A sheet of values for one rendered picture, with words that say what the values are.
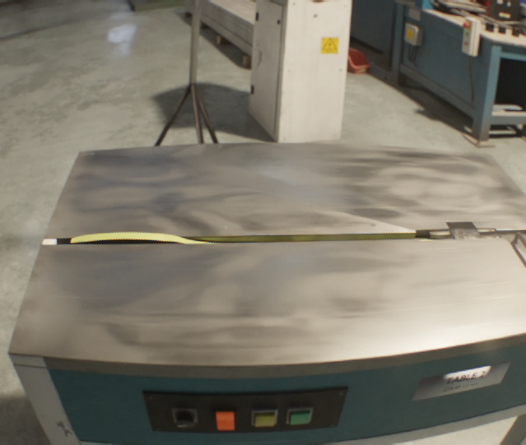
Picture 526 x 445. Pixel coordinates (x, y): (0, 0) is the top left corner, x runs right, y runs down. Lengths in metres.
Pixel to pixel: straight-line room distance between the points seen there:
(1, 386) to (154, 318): 1.06
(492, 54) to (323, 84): 1.10
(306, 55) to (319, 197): 1.84
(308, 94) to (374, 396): 2.21
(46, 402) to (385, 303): 0.48
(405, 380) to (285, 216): 0.33
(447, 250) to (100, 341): 0.52
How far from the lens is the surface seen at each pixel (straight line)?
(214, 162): 1.01
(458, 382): 0.76
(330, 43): 2.74
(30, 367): 0.68
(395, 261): 0.79
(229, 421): 0.68
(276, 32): 2.73
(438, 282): 0.77
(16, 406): 1.59
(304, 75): 2.73
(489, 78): 3.26
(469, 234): 0.90
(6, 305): 1.93
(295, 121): 2.81
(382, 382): 0.69
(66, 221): 0.88
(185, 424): 0.68
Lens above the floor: 1.19
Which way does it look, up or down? 33 degrees down
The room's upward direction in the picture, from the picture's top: 4 degrees clockwise
